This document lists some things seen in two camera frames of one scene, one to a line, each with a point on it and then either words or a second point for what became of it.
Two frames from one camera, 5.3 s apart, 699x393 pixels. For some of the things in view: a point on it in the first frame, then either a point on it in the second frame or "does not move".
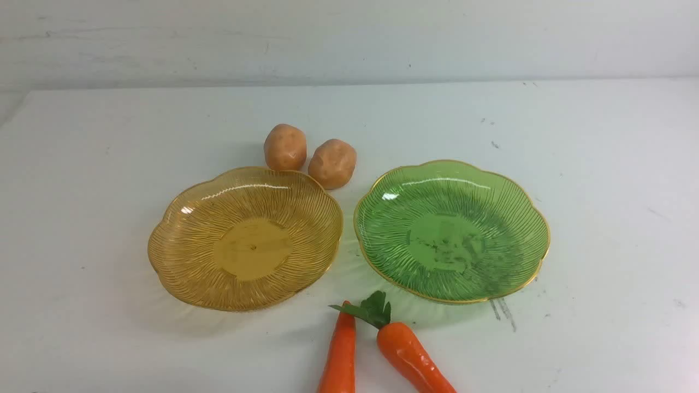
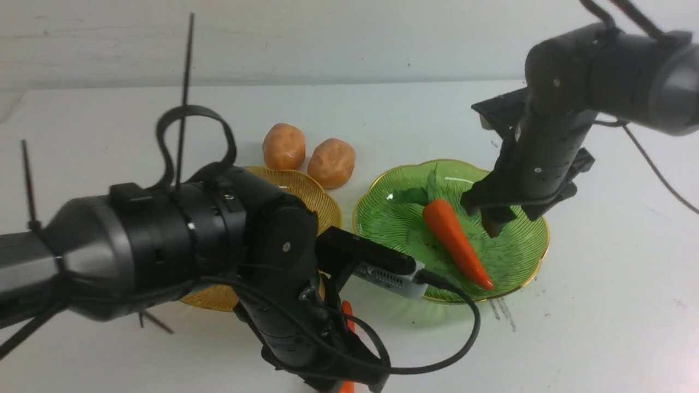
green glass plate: [449, 231] does not move
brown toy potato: [285, 148] does not move
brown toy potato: [332, 163] does not move
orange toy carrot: [399, 346] → [449, 226]
